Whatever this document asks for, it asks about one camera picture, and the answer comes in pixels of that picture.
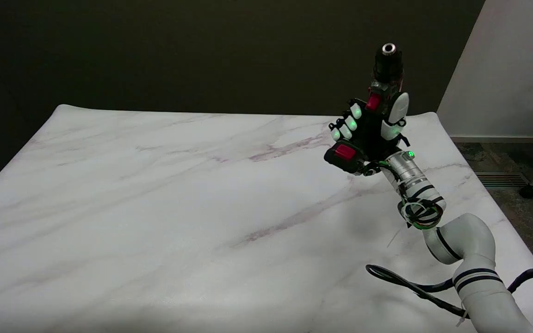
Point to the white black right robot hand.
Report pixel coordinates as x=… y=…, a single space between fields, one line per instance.
x=389 y=128

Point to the black red power screwdriver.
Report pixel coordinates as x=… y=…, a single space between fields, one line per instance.
x=384 y=78

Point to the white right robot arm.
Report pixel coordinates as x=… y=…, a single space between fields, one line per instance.
x=451 y=236

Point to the metal floor vent grille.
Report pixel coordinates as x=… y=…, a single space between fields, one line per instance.
x=502 y=179

